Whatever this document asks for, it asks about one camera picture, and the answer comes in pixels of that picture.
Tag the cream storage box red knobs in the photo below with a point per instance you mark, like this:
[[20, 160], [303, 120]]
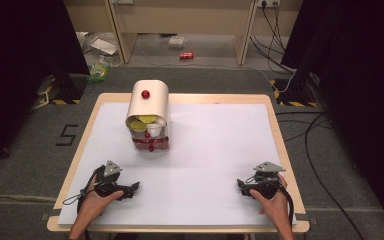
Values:
[[148, 100]]

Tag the person's left hand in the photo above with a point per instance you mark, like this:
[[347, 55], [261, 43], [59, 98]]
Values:
[[95, 203]]

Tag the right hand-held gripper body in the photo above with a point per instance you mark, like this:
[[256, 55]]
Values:
[[263, 185]]

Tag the pile of white papers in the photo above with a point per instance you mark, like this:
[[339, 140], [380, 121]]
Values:
[[101, 45]]

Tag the red drink can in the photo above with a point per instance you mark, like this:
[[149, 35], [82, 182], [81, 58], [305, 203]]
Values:
[[186, 55]]

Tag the black stand base hazard tape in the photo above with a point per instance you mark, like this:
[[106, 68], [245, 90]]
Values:
[[65, 93], [291, 96]]

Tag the person's right hand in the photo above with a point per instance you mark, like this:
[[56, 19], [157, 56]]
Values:
[[273, 206]]

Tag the wooden table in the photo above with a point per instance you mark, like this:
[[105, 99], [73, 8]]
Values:
[[186, 98]]

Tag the clear plastic container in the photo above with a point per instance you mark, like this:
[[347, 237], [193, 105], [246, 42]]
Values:
[[176, 41]]

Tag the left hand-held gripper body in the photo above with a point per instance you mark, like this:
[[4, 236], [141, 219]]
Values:
[[108, 186]]

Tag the yellow cup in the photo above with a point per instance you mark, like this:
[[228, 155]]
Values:
[[137, 126], [146, 118]]

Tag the beige desk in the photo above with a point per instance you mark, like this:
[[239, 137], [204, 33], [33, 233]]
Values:
[[186, 16]]

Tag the green plastic bag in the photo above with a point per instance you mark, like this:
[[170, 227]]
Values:
[[98, 71]]

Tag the white wall socket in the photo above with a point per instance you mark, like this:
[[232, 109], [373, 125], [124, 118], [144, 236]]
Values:
[[268, 3]]

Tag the black curtain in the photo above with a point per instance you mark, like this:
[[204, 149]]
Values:
[[356, 83], [20, 66]]

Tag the white table sheet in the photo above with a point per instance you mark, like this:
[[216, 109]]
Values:
[[196, 166]]

